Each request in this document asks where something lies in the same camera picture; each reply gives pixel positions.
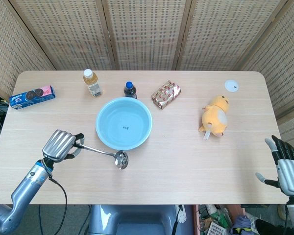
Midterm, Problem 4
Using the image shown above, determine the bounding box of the grey robot torso base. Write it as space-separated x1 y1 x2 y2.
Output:
88 204 196 235

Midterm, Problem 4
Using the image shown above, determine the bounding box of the white round table grommet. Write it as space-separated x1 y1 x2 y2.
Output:
224 79 241 93

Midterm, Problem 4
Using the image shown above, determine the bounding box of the silver ladle with black grip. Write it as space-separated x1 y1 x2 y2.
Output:
74 142 129 171

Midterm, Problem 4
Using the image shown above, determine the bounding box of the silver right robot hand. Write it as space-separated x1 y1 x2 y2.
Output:
255 135 294 197

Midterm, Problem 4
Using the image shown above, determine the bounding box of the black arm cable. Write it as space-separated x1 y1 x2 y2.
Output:
48 177 69 235

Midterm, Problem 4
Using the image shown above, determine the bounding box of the light blue plastic bowl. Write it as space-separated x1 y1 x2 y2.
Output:
95 96 153 151

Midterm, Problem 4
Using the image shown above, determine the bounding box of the yellow tea drink bottle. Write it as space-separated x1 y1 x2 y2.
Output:
82 69 104 98

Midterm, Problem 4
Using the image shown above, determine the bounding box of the small cola bottle blue cap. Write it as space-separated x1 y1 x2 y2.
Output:
123 81 139 100

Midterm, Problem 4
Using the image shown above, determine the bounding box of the blue pink cookie box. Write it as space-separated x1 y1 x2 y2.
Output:
9 85 56 110

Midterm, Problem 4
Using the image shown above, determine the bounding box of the black bag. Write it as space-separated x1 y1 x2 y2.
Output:
255 218 288 235

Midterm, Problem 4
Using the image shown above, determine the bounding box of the purple cloth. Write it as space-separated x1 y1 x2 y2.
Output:
231 213 258 235

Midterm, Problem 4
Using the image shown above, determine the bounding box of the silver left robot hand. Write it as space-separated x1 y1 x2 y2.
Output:
41 129 86 164

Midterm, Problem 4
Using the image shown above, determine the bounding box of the woven rattan screen panel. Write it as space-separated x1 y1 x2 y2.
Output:
173 0 285 72
0 0 57 100
102 0 192 71
237 0 294 160
9 0 119 71

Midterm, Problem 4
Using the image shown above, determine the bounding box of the gold foil snack package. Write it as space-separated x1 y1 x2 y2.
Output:
151 79 182 111

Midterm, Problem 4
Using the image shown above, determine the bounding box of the yellow plush toy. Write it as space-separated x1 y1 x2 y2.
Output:
198 94 230 141

